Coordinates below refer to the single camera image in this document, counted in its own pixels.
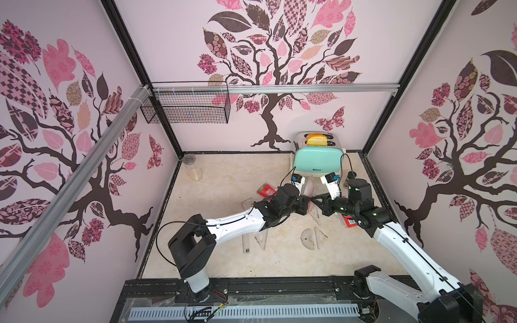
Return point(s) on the aluminium rail back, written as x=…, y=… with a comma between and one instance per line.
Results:
x=274, y=88

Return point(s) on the clear glass jar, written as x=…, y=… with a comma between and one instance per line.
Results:
x=190, y=163

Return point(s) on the mint green toaster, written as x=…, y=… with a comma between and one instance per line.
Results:
x=316, y=161

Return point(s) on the clear plastic ruler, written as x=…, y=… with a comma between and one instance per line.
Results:
x=247, y=204

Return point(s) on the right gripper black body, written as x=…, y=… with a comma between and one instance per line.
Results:
x=328, y=204

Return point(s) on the white slotted cable duct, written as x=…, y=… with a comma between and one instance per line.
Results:
x=236, y=313

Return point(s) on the aluminium rail left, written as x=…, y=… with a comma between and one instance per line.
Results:
x=17, y=264

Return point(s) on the clear triangle set square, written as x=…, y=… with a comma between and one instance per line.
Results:
x=261, y=239

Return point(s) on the black wire basket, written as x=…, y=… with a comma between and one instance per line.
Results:
x=192, y=102

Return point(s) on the clear straight ruler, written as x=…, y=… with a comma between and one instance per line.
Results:
x=246, y=244

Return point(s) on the clear triangle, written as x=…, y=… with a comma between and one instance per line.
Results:
x=320, y=237
x=316, y=216

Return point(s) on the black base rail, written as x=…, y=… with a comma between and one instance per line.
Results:
x=223, y=288

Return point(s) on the aluminium rail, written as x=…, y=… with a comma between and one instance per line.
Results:
x=274, y=88
x=17, y=264

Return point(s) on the yellow toast slice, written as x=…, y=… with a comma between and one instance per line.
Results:
x=317, y=140

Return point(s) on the red ruler set package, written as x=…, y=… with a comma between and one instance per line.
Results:
x=349, y=221
x=310, y=188
x=267, y=190

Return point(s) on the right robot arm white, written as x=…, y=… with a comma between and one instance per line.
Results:
x=438, y=297

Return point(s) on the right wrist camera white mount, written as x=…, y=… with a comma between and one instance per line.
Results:
x=332, y=181

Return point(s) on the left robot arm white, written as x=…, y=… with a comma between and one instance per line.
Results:
x=191, y=247

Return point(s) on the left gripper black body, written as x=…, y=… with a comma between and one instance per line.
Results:
x=285, y=210

